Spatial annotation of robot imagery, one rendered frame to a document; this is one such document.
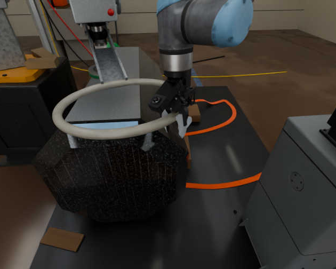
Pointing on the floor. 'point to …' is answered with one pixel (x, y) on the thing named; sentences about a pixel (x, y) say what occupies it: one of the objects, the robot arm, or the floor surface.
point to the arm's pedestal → (300, 200)
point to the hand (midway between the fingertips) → (173, 132)
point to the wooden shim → (62, 239)
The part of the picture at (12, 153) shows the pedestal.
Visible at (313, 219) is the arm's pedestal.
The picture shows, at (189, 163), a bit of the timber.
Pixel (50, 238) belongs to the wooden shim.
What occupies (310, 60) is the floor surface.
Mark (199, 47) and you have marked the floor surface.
